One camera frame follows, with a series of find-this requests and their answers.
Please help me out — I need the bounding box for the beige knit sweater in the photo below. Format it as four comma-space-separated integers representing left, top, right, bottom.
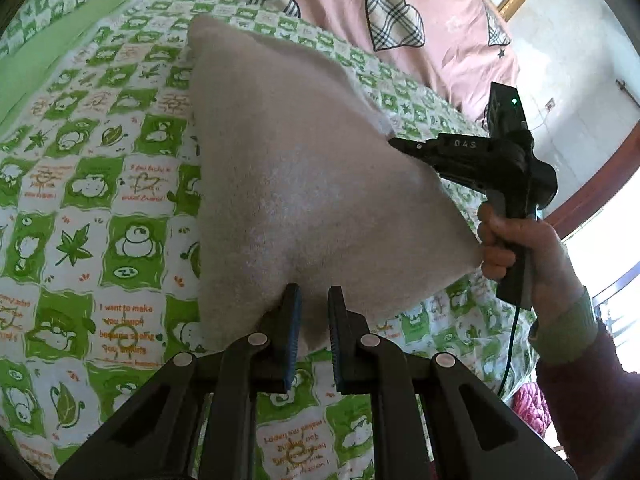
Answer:
186, 12, 483, 353

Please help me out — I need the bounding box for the brown window frame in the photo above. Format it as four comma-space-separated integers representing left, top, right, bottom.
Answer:
540, 125, 640, 241

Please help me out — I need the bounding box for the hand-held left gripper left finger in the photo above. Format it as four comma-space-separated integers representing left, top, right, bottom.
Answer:
54, 284, 303, 480

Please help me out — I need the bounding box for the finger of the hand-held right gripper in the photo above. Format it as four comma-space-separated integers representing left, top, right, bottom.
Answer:
388, 135, 451, 177

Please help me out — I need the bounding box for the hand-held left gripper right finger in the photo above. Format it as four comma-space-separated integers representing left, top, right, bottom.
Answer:
327, 285, 576, 480

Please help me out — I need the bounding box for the green checked printed blanket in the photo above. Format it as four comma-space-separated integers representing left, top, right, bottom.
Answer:
0, 0, 538, 480

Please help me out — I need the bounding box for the magenta cloth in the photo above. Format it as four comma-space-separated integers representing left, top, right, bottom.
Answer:
512, 384, 551, 433

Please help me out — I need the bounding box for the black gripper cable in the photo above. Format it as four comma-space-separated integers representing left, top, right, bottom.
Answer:
497, 300, 522, 397

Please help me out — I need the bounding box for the person's right hand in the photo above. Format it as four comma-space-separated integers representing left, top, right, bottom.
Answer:
476, 202, 587, 331

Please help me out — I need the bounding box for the person's right forearm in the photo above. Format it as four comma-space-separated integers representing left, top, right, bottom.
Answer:
527, 287, 640, 480

